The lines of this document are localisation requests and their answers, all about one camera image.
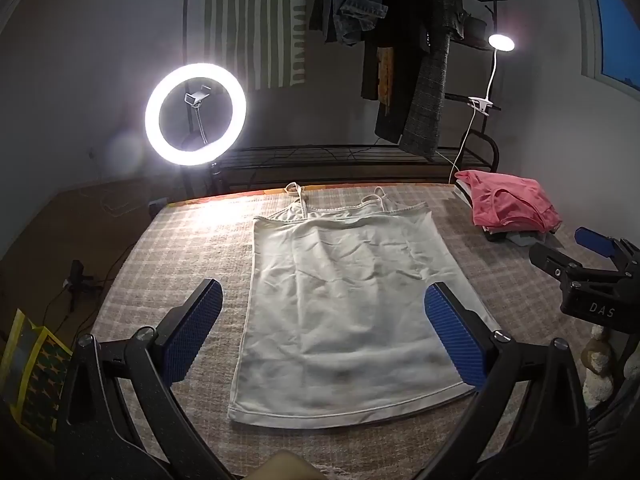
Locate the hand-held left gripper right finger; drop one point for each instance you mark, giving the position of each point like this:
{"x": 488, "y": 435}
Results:
{"x": 452, "y": 332}

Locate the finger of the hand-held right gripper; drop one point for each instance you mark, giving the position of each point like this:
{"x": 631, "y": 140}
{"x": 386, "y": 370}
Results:
{"x": 595, "y": 242}
{"x": 552, "y": 260}

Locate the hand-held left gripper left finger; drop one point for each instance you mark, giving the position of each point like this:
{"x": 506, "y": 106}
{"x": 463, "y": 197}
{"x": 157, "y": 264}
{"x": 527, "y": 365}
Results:
{"x": 197, "y": 330}

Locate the white camisole top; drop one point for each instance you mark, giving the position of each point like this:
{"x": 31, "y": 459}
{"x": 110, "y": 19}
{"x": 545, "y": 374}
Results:
{"x": 350, "y": 310}

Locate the pile of folded clothes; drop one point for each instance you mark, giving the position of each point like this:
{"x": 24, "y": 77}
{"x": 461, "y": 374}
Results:
{"x": 515, "y": 238}

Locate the black metal clothes rack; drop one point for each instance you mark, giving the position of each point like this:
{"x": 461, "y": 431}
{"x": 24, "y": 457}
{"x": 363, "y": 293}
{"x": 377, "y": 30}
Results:
{"x": 350, "y": 150}

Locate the person's right hand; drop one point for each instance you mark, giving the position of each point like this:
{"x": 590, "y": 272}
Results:
{"x": 597, "y": 357}

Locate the pink garment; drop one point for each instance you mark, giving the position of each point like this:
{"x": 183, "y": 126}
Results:
{"x": 510, "y": 200}

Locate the checked beige blanket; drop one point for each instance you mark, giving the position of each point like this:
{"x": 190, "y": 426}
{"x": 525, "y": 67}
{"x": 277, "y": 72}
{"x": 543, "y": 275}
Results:
{"x": 190, "y": 250}

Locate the small black tripod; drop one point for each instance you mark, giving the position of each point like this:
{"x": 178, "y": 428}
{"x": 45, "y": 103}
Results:
{"x": 77, "y": 280}

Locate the person's grey padded garment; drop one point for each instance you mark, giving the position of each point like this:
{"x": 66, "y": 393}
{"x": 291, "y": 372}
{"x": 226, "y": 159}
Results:
{"x": 617, "y": 435}

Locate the yellow patterned bag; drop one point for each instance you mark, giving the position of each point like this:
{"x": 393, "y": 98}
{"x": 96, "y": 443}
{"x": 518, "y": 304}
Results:
{"x": 40, "y": 375}

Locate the window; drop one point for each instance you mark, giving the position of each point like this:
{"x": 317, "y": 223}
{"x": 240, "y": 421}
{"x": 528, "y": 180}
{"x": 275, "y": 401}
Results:
{"x": 617, "y": 25}

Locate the white clip lamp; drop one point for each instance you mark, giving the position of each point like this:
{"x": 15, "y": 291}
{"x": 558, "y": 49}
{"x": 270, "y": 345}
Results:
{"x": 501, "y": 42}

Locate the phone holder clamp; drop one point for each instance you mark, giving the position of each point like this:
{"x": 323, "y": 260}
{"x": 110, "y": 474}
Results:
{"x": 196, "y": 95}

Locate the yellow patterned garment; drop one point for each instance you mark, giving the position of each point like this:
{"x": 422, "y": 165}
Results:
{"x": 385, "y": 72}

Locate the black hanging garment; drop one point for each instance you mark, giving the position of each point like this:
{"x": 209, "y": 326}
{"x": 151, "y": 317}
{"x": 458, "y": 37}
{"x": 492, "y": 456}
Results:
{"x": 400, "y": 35}

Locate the blue denim jacket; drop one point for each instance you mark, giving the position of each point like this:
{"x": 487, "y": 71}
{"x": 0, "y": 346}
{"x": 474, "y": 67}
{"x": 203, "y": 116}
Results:
{"x": 357, "y": 5}

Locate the striped wall hanging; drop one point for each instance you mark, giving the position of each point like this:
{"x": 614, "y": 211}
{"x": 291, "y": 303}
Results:
{"x": 255, "y": 25}

